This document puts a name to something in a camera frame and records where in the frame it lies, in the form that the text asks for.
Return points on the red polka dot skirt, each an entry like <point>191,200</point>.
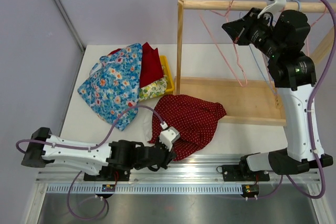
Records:
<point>195,119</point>

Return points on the blue floral skirt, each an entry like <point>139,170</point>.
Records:
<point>105,99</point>

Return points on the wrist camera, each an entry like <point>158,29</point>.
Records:
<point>168,136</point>
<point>274,7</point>

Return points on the lemon print skirt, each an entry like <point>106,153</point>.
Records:
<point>153,90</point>

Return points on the plain red skirt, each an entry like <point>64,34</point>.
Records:
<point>149,66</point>

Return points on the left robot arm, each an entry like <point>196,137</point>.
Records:
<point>45,149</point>

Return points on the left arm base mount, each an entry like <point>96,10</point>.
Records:
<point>109,177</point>

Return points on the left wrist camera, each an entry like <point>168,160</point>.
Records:
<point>168,136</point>

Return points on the wooden clothes rack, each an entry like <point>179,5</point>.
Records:
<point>253,104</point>

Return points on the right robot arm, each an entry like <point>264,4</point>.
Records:
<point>294,77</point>

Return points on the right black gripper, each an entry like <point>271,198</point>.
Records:
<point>240,29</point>

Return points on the yellow plastic tray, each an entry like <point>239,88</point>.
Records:
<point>166,69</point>

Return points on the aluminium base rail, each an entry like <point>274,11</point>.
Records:
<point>199,174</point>

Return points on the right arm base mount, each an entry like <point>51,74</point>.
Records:
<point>241,173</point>

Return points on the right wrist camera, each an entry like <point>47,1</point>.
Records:
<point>274,7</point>

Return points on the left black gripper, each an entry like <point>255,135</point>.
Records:
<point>169,156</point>

